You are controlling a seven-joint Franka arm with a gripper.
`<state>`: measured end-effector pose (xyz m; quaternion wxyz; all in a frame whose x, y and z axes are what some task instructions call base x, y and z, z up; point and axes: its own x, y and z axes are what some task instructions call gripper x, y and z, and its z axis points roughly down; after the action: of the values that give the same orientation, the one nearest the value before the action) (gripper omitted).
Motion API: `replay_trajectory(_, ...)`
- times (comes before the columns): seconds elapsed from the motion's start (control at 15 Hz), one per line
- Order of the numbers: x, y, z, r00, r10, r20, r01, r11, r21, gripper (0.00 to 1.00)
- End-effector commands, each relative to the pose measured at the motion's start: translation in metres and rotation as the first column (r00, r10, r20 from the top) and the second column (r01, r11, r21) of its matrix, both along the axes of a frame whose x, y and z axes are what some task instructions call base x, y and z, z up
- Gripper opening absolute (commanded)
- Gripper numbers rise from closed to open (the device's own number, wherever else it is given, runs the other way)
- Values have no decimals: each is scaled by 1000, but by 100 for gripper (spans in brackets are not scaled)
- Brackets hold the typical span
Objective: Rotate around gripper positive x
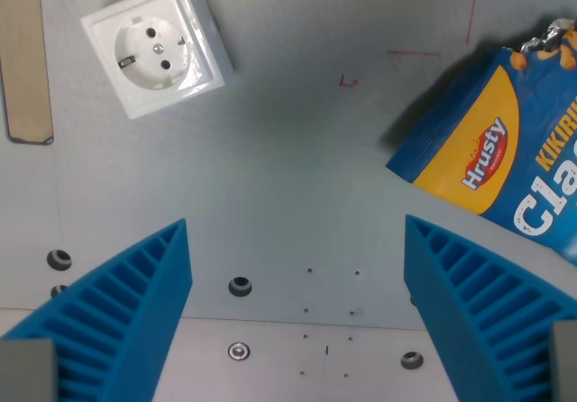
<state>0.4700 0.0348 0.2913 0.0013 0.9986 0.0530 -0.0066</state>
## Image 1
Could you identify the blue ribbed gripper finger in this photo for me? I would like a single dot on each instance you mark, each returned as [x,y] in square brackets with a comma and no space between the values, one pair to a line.
[487,303]
[117,303]

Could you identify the shiny silver screw head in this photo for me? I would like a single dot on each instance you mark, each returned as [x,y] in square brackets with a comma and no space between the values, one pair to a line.
[239,351]

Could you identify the blue Hrusty peanut snack bag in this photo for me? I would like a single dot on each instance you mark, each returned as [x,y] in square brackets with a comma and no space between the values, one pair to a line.
[496,145]

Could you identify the beige wooden strip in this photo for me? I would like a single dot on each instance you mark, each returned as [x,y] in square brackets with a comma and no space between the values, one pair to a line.
[24,59]

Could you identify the white wall power socket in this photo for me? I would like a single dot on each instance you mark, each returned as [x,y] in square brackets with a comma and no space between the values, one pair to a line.
[155,46]

